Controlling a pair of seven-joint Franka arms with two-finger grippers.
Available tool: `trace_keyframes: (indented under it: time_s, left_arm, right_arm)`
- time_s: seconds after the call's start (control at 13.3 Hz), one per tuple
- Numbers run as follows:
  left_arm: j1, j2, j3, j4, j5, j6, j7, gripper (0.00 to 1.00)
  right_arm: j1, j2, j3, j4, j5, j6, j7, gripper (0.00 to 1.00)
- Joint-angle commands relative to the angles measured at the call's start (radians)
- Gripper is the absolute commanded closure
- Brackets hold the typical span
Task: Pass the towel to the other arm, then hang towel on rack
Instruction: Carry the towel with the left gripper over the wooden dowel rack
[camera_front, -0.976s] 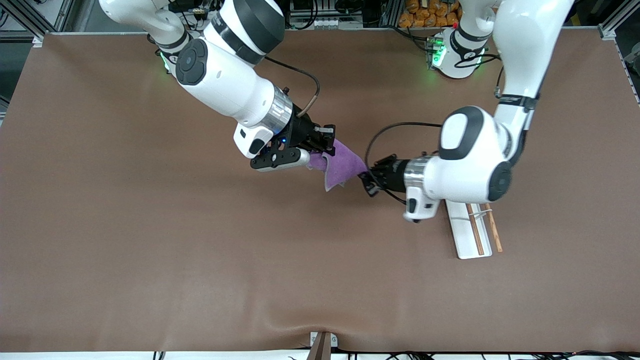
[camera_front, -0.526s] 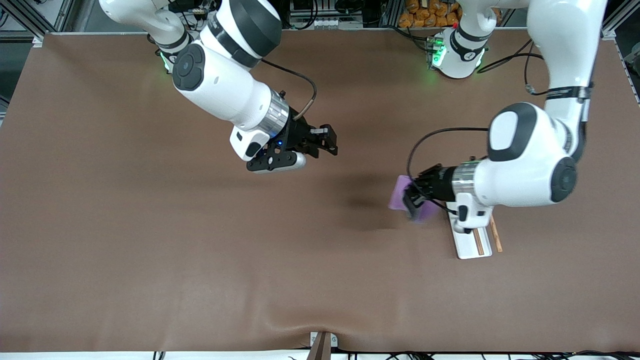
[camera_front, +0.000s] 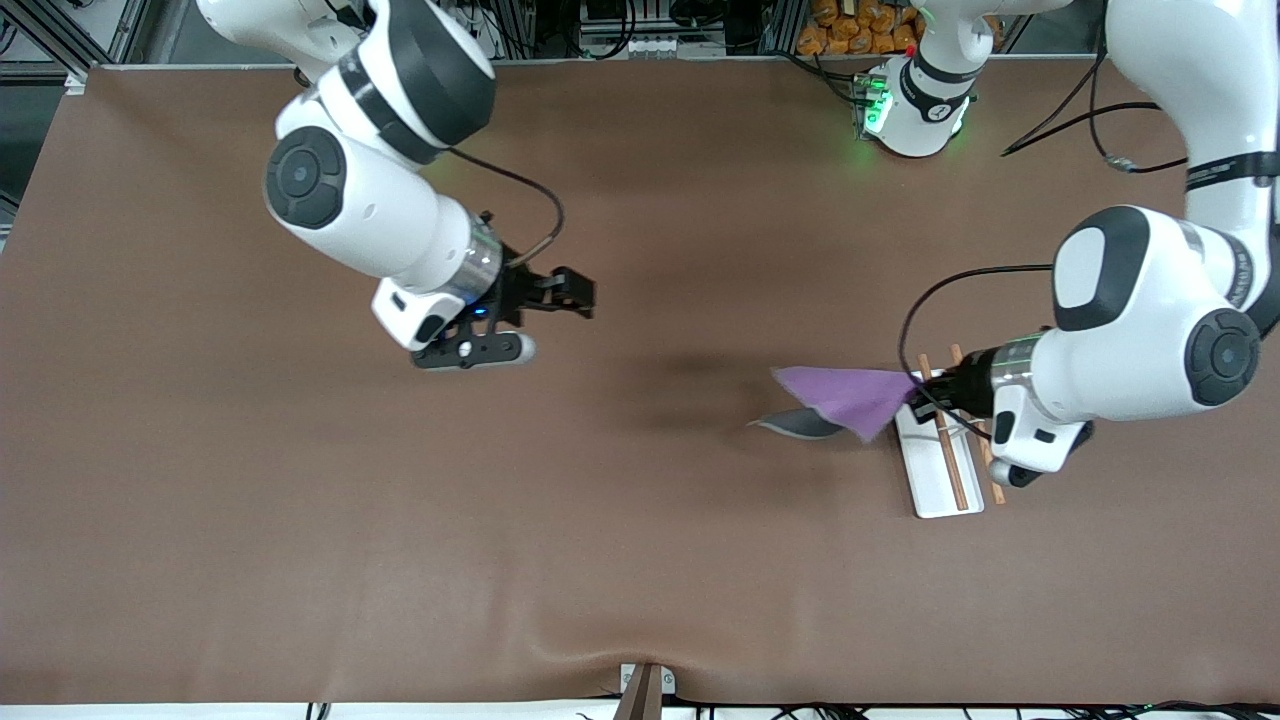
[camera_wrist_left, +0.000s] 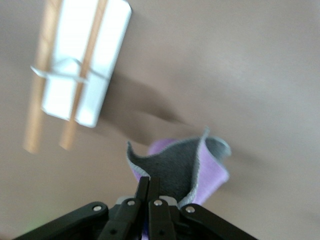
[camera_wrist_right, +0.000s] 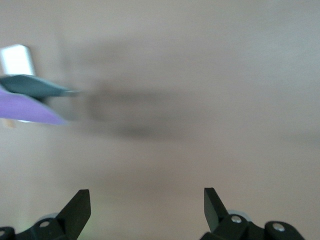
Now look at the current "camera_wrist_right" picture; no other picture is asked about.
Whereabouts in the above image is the brown table cover mat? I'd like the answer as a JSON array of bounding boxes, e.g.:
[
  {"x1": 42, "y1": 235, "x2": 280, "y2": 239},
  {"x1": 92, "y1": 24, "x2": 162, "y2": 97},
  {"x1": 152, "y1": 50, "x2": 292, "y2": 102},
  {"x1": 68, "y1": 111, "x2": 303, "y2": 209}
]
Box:
[{"x1": 0, "y1": 0, "x2": 320, "y2": 240}]

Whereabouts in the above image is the purple microfibre towel grey edge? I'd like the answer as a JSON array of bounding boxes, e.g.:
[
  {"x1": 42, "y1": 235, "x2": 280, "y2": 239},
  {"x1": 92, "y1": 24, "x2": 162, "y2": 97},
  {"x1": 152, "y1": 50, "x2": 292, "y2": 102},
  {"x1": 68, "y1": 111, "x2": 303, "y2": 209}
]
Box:
[{"x1": 0, "y1": 74, "x2": 82, "y2": 126}]

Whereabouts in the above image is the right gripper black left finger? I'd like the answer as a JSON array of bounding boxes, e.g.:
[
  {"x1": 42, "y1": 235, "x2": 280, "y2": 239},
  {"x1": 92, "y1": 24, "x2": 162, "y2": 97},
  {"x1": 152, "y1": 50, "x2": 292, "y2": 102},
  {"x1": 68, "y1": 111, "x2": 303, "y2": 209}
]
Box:
[{"x1": 14, "y1": 189, "x2": 91, "y2": 240}]

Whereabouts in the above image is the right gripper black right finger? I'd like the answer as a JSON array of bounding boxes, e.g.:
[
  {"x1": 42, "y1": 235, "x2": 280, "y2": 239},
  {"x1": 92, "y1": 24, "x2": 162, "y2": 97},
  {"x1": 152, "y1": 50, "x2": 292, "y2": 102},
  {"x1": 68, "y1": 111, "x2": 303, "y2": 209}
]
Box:
[{"x1": 201, "y1": 187, "x2": 266, "y2": 240}]

